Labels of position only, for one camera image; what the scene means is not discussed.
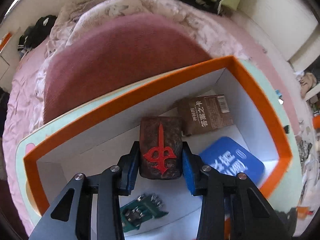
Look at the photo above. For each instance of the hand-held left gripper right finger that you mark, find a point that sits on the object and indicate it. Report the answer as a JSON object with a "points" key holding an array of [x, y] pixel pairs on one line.
{"points": [[188, 177]]}

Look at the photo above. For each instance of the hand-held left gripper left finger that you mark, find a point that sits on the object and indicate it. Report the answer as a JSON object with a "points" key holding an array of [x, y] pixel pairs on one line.
{"points": [[130, 170]]}

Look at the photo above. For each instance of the orange cardboard box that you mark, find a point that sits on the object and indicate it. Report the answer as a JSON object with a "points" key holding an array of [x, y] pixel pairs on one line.
{"points": [[100, 140]]}

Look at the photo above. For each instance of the brown block with red symbol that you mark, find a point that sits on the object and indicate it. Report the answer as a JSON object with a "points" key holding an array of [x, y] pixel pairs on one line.
{"points": [[160, 140]]}

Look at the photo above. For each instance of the green circuit board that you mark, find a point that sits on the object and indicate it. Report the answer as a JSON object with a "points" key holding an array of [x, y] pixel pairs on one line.
{"points": [[142, 212]]}

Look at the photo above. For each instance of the mint green cartoon desktop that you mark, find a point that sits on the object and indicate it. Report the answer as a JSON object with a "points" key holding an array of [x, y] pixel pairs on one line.
{"points": [[295, 175]]}

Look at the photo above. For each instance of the blue tin case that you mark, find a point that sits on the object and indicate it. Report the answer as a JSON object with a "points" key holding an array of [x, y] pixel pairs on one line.
{"points": [[232, 160]]}

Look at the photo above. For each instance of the brown card box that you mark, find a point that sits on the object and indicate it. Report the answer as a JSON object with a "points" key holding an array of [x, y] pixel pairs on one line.
{"points": [[200, 115]]}

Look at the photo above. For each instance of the maroon round cushion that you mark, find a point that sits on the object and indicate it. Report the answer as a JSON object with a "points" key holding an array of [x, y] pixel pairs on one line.
{"points": [[120, 62]]}

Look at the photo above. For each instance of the teal hair clip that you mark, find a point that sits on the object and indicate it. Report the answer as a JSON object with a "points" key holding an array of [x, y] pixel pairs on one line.
{"points": [[279, 95]]}

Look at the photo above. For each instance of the pink floral blanket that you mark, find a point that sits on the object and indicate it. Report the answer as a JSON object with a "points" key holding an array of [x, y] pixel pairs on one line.
{"points": [[120, 2]]}

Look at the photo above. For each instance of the black striped clothes pile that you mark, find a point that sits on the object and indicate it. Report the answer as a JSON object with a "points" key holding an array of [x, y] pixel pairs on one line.
{"points": [[40, 27]]}

